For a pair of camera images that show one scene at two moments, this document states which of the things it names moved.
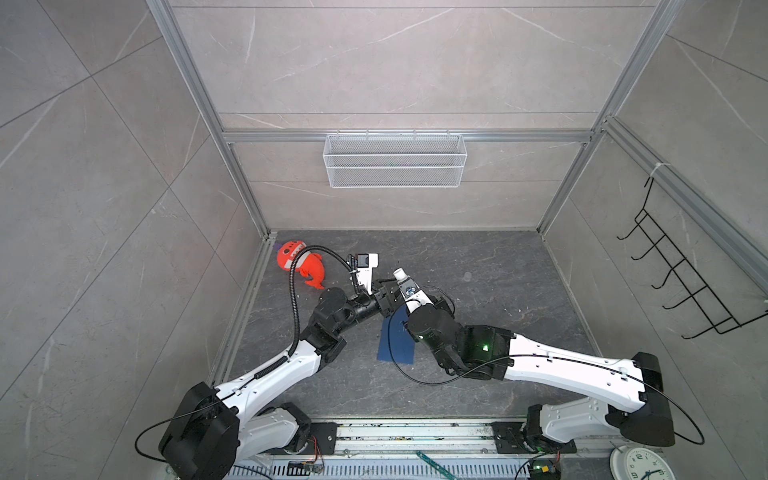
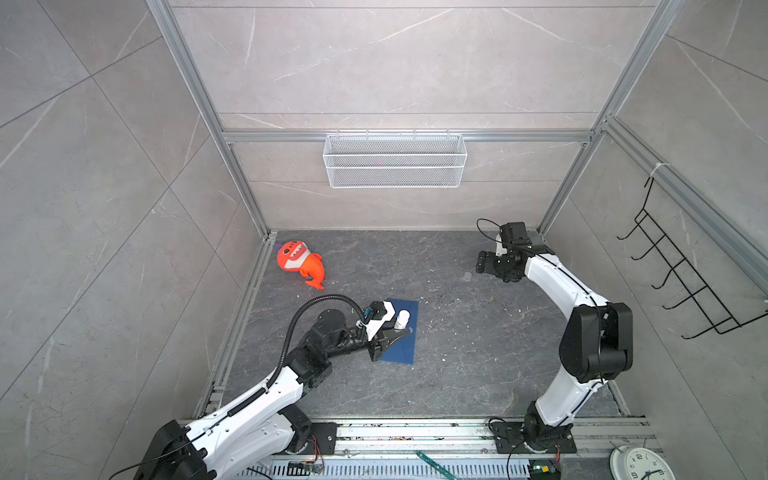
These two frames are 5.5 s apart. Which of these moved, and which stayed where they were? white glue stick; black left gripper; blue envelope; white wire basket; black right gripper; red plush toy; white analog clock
Moved: black right gripper; black left gripper; white glue stick
Stayed: white wire basket; white analog clock; blue envelope; red plush toy
